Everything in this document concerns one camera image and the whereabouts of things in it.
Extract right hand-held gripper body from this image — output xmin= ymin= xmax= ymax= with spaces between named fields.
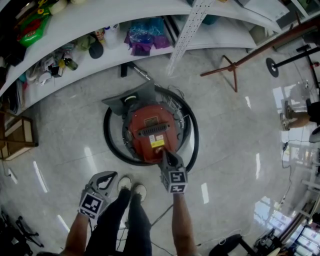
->
xmin=159 ymin=154 xmax=189 ymax=195

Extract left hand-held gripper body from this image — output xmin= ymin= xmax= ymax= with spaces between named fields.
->
xmin=77 ymin=171 xmax=112 ymax=221

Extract red vacuum cleaner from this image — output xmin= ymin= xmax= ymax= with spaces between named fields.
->
xmin=121 ymin=101 xmax=187 ymax=165

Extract person's left forearm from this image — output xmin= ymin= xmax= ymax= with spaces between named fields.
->
xmin=61 ymin=212 xmax=92 ymax=256

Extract person's right forearm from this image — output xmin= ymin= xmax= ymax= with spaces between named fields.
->
xmin=171 ymin=192 xmax=199 ymax=256

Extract grey vacuum floor nozzle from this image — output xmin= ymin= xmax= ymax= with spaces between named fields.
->
xmin=101 ymin=81 xmax=157 ymax=116

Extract metal vacuum wand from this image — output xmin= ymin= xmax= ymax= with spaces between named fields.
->
xmin=120 ymin=61 xmax=154 ymax=82

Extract person's left white shoe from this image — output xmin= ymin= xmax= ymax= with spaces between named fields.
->
xmin=117 ymin=175 xmax=133 ymax=195

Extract person's white shoe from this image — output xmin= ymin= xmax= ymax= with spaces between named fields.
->
xmin=133 ymin=184 xmax=148 ymax=202
xmin=117 ymin=175 xmax=133 ymax=195

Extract person's right white shoe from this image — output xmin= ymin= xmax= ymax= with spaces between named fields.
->
xmin=133 ymin=184 xmax=148 ymax=202

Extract person's legs in black trousers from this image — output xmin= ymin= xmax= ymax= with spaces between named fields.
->
xmin=84 ymin=188 xmax=154 ymax=256

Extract black tripod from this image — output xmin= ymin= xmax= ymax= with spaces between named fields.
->
xmin=0 ymin=206 xmax=45 ymax=256

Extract black round stool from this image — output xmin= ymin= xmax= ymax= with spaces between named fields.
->
xmin=208 ymin=233 xmax=253 ymax=256

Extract wooden stool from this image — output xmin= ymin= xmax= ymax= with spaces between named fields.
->
xmin=0 ymin=109 xmax=40 ymax=161

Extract dark green bottle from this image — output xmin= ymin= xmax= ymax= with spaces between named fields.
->
xmin=61 ymin=57 xmax=79 ymax=72

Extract purple and blue bags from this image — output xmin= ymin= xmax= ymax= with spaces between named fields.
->
xmin=124 ymin=17 xmax=172 ymax=57

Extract black cap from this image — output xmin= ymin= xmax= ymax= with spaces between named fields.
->
xmin=88 ymin=34 xmax=105 ymax=60

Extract white plastic bottle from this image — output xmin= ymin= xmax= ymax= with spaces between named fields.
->
xmin=103 ymin=23 xmax=121 ymax=50

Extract black stand with round base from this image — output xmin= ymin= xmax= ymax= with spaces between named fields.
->
xmin=265 ymin=45 xmax=320 ymax=79

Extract brown coat stand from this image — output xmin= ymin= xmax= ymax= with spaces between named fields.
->
xmin=199 ymin=18 xmax=320 ymax=93

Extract white shelf unit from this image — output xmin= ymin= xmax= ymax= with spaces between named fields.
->
xmin=0 ymin=0 xmax=291 ymax=116

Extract green plastic bag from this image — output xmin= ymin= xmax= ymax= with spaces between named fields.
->
xmin=16 ymin=8 xmax=53 ymax=49

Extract black vacuum hose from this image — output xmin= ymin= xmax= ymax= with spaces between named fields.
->
xmin=103 ymin=86 xmax=200 ymax=174

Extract grey floor cable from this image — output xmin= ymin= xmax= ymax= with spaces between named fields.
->
xmin=149 ymin=203 xmax=175 ymax=227

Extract white floor cable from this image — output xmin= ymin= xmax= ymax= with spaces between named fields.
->
xmin=218 ymin=226 xmax=254 ymax=246

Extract white perforated shelf post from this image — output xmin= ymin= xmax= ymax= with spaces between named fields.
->
xmin=165 ymin=0 xmax=216 ymax=77

